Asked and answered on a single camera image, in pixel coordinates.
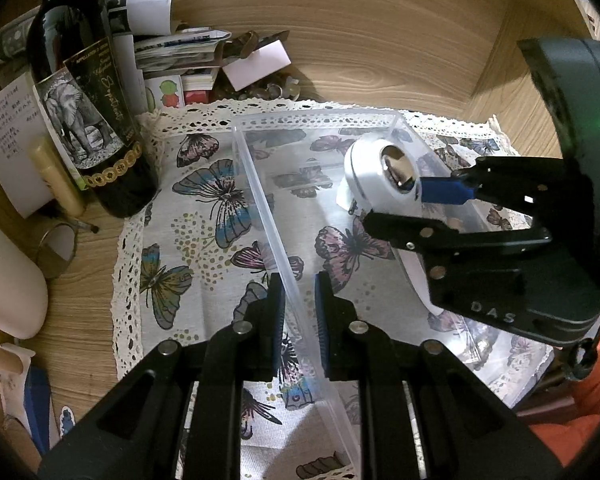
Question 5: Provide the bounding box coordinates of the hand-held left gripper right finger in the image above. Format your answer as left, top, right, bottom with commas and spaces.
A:
314, 271, 567, 480

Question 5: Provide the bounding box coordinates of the white round plastic gadget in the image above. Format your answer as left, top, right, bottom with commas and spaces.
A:
336, 135, 461, 318

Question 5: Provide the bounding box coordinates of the orange garment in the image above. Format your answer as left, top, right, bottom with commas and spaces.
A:
525, 310, 600, 480

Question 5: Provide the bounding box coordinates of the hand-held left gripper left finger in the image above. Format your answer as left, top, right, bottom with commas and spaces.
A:
37, 272, 287, 480

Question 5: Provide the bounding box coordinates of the dark wine bottle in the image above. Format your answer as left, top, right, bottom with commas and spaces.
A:
26, 0, 160, 219

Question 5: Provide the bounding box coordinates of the butterfly print lace cloth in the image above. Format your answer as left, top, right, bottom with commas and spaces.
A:
111, 97, 556, 480

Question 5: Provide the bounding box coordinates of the green cartoon card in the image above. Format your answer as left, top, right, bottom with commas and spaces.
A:
145, 75, 184, 109

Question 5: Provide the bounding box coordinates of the clear plastic storage box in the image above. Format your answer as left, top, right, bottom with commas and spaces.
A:
231, 108, 496, 471

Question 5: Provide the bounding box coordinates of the white folded card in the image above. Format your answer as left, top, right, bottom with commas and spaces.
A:
222, 38, 291, 91

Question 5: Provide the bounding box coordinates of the pile of papers and booklets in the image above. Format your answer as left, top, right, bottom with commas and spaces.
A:
95, 0, 233, 111

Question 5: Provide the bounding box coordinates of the cream coloured tube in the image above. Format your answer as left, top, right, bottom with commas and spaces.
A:
28, 138, 86, 217

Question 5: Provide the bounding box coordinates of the handwritten white note paper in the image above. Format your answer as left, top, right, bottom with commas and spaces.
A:
0, 72, 61, 219

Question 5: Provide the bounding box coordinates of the white cylinder container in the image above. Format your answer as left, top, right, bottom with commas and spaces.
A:
0, 207, 49, 339

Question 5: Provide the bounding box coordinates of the bowl of small trinkets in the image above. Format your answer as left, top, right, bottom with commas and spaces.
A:
215, 30, 302, 107

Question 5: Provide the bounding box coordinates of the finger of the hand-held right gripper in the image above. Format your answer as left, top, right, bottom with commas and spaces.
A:
419, 156, 578, 231
362, 210, 554, 256

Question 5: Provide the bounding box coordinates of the blue flat item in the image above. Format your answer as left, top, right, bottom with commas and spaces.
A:
22, 365, 52, 456

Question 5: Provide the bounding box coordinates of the rolled printed paper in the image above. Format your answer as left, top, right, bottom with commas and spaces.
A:
0, 15, 37, 67

